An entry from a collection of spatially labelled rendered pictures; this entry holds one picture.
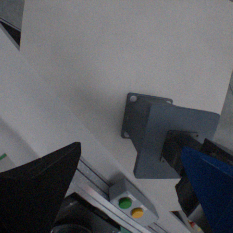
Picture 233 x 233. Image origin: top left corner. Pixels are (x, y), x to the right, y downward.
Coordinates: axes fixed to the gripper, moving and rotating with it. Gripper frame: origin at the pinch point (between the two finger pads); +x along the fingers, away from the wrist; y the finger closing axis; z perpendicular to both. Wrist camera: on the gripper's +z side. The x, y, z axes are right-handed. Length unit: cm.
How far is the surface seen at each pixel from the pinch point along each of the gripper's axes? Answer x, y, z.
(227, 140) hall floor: 139, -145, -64
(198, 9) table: 38, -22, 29
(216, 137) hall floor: 137, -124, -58
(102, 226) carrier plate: 21.5, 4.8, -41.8
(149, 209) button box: 25.0, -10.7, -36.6
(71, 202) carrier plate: 20.6, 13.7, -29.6
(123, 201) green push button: 22.5, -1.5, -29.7
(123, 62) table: 34.8, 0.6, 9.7
